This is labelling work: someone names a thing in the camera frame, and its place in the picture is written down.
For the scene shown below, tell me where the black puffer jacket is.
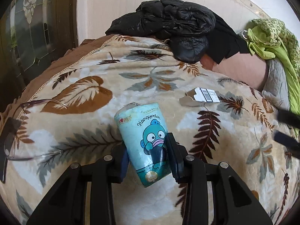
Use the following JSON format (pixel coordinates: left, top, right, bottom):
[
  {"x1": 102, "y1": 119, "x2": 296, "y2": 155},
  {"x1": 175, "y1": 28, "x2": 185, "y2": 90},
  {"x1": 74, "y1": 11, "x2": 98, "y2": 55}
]
[{"x1": 105, "y1": 0, "x2": 216, "y2": 64}]

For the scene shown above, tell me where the teal cartoon tissue pack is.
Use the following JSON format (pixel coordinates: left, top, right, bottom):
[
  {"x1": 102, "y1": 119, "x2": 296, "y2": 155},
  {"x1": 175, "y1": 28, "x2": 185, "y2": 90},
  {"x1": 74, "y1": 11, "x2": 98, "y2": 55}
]
[{"x1": 114, "y1": 103, "x2": 171, "y2": 188}]

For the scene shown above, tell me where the grey quilted pillow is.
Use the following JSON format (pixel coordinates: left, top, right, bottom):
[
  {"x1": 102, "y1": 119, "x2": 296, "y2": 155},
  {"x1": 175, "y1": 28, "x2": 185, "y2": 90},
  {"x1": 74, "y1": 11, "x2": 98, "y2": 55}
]
[{"x1": 261, "y1": 58, "x2": 290, "y2": 110}]

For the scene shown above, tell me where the black cloth garment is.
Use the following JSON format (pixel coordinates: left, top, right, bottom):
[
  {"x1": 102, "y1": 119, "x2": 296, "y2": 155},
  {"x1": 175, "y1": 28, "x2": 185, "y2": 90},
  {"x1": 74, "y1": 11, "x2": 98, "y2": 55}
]
[{"x1": 206, "y1": 12, "x2": 250, "y2": 64}]

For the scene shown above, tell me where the green floral quilt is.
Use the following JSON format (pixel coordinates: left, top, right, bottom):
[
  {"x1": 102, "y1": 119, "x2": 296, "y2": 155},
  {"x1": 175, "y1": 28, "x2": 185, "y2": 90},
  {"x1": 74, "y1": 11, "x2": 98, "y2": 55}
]
[{"x1": 246, "y1": 18, "x2": 299, "y2": 114}]

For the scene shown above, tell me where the pink quilted mattress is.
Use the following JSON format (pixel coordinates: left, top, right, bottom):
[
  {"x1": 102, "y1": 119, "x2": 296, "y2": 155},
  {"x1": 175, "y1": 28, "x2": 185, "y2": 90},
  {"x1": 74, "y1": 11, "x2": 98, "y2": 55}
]
[{"x1": 200, "y1": 53, "x2": 269, "y2": 91}]

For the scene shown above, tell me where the white cigarette box with barcode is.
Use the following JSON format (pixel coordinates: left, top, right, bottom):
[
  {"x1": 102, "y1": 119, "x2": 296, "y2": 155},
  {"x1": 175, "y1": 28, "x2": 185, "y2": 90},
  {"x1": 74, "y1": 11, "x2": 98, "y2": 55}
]
[{"x1": 179, "y1": 87, "x2": 220, "y2": 107}]

